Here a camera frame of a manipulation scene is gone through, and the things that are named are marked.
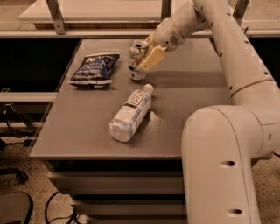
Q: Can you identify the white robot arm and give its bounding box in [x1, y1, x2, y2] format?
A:
[138, 0, 280, 224]

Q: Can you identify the middle metal bracket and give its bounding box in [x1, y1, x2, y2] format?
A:
[160, 0, 172, 20]

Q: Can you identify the black cables left side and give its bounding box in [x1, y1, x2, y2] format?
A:
[0, 101, 38, 147]

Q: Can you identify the grey drawer cabinet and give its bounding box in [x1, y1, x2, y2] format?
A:
[31, 39, 232, 224]

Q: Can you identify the right metal bracket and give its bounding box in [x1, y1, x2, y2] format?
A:
[233, 0, 249, 19]

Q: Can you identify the white plastic water bottle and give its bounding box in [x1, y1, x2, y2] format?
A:
[108, 84, 153, 142]

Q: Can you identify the black floor cable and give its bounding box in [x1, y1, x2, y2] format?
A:
[44, 191, 81, 224]

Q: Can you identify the blue chip bag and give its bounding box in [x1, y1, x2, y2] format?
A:
[67, 53, 120, 87]

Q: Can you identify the left metal bracket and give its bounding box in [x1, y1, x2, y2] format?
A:
[46, 0, 67, 35]

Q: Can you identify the black office chair base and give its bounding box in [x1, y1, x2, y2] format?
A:
[0, 167, 33, 224]

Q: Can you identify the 7up soda can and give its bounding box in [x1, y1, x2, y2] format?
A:
[128, 40, 148, 81]

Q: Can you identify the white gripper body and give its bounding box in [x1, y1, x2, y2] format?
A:
[154, 17, 185, 52]

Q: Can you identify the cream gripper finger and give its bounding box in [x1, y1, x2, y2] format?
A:
[137, 45, 166, 72]
[145, 34, 154, 47]

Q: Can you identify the metal bracket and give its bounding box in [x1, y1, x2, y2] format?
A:
[46, 0, 67, 35]
[233, 0, 249, 19]
[160, 0, 172, 20]

